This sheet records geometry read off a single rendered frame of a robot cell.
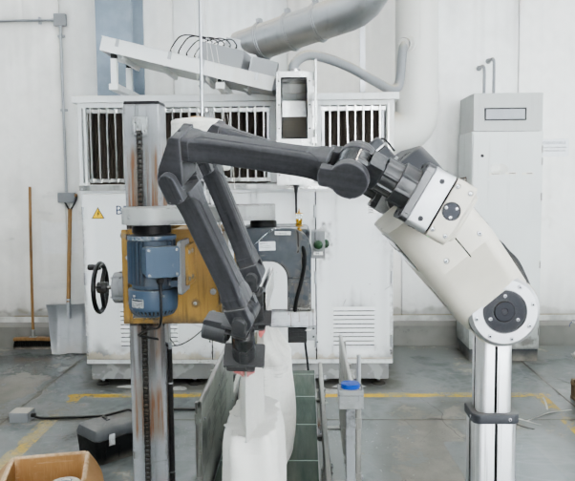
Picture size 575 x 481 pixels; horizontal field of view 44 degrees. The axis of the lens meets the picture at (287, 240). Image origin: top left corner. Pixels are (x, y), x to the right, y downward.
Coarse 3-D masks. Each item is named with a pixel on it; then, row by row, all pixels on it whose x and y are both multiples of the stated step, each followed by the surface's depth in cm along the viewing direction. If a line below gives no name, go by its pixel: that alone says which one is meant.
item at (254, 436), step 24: (240, 384) 203; (264, 384) 207; (240, 408) 213; (264, 408) 206; (240, 432) 193; (264, 432) 193; (240, 456) 190; (264, 456) 190; (240, 480) 190; (264, 480) 190
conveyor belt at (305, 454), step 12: (300, 372) 412; (312, 372) 412; (300, 384) 390; (312, 384) 389; (300, 396) 367; (312, 396) 367; (300, 408) 348; (312, 408) 347; (300, 420) 331; (312, 420) 331; (300, 432) 315; (312, 432) 315; (300, 444) 301; (312, 444) 301; (300, 456) 288; (312, 456) 288; (288, 468) 277; (300, 468) 276; (312, 468) 276; (216, 480) 266; (288, 480) 265; (300, 480) 265; (312, 480) 265
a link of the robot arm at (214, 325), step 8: (208, 312) 172; (216, 312) 172; (208, 320) 170; (216, 320) 170; (224, 320) 170; (240, 320) 163; (208, 328) 171; (216, 328) 170; (224, 328) 170; (232, 328) 165; (240, 328) 164; (208, 336) 171; (216, 336) 170; (240, 336) 166
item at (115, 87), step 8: (112, 56) 466; (112, 64) 466; (112, 72) 467; (128, 72) 506; (112, 80) 467; (128, 80) 506; (112, 88) 466; (120, 88) 473; (128, 88) 507; (216, 88) 464; (224, 88) 465
